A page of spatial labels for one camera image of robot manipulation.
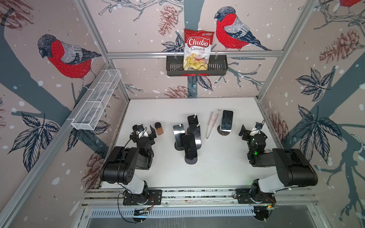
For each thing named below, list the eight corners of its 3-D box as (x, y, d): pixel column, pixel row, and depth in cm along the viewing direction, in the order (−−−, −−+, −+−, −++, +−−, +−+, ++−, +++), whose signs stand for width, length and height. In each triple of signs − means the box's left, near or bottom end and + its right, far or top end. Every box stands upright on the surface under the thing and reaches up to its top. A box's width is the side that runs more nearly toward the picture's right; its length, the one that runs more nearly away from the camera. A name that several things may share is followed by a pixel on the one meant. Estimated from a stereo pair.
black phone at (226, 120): (219, 133, 101) (223, 123, 91) (219, 120, 108) (223, 109, 98) (229, 134, 100) (234, 124, 90) (229, 121, 107) (233, 110, 98)
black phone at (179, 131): (177, 150, 92) (176, 141, 82) (174, 135, 100) (172, 125, 90) (187, 147, 93) (187, 138, 84) (183, 133, 101) (182, 123, 91)
